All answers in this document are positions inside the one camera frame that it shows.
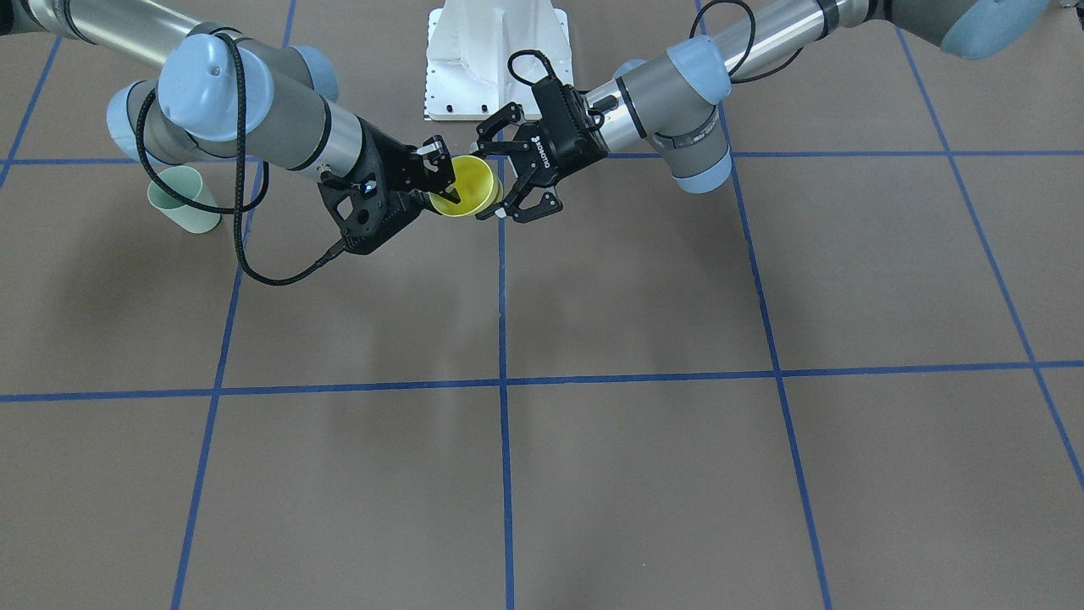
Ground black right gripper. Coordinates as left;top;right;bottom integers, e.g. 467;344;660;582
318;120;463;255

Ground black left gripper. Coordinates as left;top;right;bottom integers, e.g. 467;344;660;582
472;78;609;224

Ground yellow plastic cup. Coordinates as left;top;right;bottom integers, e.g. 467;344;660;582
437;155;503;219

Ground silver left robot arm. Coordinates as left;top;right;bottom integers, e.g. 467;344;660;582
475;1;1047;223

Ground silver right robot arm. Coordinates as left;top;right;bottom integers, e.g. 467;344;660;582
3;1;456;256

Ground mint green plastic cup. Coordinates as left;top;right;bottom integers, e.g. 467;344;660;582
147;166;221;233

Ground blue tape grid lines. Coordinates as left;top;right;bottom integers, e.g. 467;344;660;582
3;4;1081;609

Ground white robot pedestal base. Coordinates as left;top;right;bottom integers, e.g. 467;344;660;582
423;1;575;121

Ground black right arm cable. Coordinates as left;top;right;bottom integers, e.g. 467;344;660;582
136;33;348;286

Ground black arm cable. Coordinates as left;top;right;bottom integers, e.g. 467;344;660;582
136;33;348;286
506;0;805;94

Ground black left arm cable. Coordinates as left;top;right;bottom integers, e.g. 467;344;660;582
506;0;805;94

